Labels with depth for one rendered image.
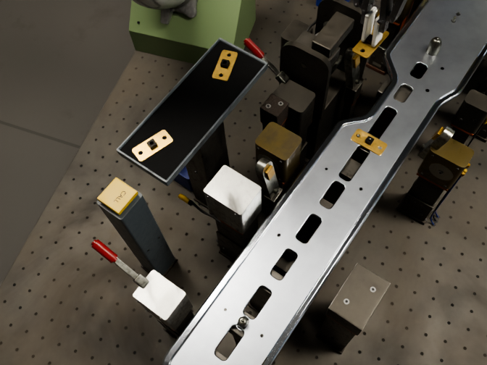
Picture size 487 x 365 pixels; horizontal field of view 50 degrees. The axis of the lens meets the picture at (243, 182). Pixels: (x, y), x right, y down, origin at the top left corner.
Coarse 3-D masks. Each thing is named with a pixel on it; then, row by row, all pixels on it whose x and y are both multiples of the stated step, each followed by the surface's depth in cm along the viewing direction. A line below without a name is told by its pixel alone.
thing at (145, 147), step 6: (162, 132) 111; (150, 138) 110; (156, 138) 110; (168, 138) 110; (144, 144) 110; (150, 144) 110; (156, 144) 109; (162, 144) 110; (168, 144) 110; (132, 150) 109; (138, 150) 109; (144, 150) 109; (150, 150) 109; (156, 150) 109; (138, 156) 109; (144, 156) 109
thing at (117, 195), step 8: (112, 184) 106; (120, 184) 106; (104, 192) 106; (112, 192) 106; (120, 192) 105; (128, 192) 105; (136, 192) 105; (104, 200) 105; (112, 200) 105; (120, 200) 105; (128, 200) 105; (112, 208) 104; (120, 208) 104
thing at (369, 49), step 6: (372, 30) 107; (384, 36) 106; (360, 42) 106; (366, 42) 105; (378, 42) 105; (354, 48) 105; (360, 48) 105; (366, 48) 105; (372, 48) 104; (360, 54) 104; (366, 54) 104
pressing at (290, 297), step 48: (432, 0) 146; (480, 0) 145; (480, 48) 138; (384, 96) 132; (432, 96) 132; (336, 144) 127; (288, 192) 121; (288, 240) 116; (336, 240) 116; (240, 288) 112; (288, 288) 111; (192, 336) 108; (288, 336) 108
